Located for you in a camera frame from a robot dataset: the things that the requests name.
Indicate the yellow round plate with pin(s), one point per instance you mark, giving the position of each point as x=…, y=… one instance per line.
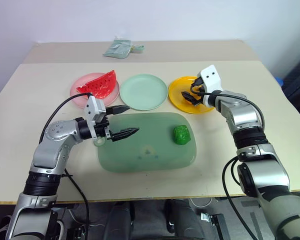
x=176, y=93

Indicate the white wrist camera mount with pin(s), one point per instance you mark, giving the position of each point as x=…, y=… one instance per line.
x=211, y=77
x=93, y=107

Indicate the translucent green tray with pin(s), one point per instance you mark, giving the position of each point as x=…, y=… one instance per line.
x=145, y=145

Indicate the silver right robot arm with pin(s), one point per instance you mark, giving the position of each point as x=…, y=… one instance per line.
x=247, y=116

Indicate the pink round plate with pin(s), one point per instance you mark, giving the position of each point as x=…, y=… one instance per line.
x=77, y=98

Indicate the light green round plate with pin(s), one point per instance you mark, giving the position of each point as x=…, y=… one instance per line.
x=143, y=91

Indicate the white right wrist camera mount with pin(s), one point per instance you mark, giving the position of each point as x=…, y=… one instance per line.
x=211, y=77

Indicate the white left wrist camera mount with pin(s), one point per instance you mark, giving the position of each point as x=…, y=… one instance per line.
x=93, y=107

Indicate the red watermelon slice toy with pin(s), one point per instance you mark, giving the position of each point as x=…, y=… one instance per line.
x=101, y=86

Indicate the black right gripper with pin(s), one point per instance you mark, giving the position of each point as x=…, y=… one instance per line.
x=197, y=81

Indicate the green bell pepper toy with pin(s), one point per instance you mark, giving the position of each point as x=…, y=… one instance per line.
x=181, y=134

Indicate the blue object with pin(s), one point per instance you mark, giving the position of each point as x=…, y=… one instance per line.
x=280, y=81

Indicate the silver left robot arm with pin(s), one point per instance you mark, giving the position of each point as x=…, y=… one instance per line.
x=52, y=152

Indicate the dark furniture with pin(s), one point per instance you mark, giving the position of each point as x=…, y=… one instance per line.
x=298, y=82

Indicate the pale green fabric pouch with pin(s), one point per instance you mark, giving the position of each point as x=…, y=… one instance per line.
x=117, y=48

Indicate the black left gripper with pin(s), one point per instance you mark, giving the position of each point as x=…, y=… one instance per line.
x=102, y=127

